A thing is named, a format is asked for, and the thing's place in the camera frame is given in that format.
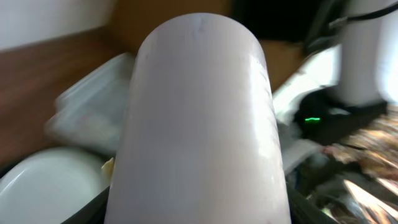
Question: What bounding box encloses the white tissue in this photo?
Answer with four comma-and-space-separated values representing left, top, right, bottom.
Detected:
101, 157, 115, 185

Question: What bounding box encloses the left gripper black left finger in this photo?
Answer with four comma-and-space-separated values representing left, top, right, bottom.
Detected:
62, 187, 109, 224

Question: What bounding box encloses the rectangular black tray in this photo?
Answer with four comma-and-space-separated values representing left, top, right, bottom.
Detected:
273, 45, 340, 174

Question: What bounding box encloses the white round plate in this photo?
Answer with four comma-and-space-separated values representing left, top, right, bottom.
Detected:
1, 147, 109, 224

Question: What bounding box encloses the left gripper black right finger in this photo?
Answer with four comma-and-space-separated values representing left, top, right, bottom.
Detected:
286, 184, 338, 224

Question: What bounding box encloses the gold brown snack wrapper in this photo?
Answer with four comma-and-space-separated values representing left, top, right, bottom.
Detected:
298, 105, 398, 224

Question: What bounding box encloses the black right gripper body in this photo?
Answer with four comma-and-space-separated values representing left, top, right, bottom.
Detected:
293, 88, 388, 146

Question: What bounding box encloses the clear plastic storage bin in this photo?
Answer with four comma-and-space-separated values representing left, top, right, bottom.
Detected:
45, 53, 135, 155

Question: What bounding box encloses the pink plastic cup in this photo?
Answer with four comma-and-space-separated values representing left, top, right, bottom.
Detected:
104, 13, 291, 224

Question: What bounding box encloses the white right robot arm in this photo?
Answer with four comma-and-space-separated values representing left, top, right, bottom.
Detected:
292, 0, 397, 146

